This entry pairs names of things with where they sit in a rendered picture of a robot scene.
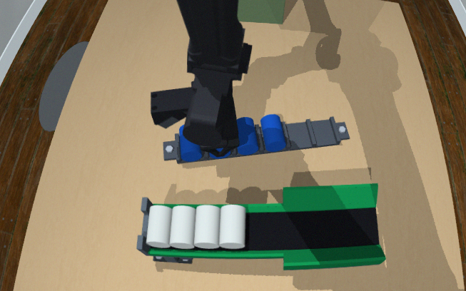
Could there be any grey ribbed rack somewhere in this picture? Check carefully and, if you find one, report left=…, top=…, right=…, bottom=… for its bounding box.
left=177, top=120, right=340, bottom=164

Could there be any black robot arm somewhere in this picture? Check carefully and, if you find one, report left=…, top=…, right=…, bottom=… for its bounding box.
left=151, top=0, right=252, bottom=146

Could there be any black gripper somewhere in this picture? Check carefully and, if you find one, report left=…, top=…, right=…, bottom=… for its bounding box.
left=200, top=95, right=240, bottom=157

